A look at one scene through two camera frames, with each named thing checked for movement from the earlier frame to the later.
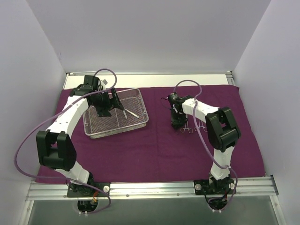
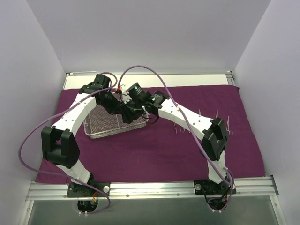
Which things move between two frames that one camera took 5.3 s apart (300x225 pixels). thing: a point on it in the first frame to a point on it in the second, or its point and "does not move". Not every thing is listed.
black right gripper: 177,118 to 131,113
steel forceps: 182,130 does not move
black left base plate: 82,191 does not move
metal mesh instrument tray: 133,117 does not move
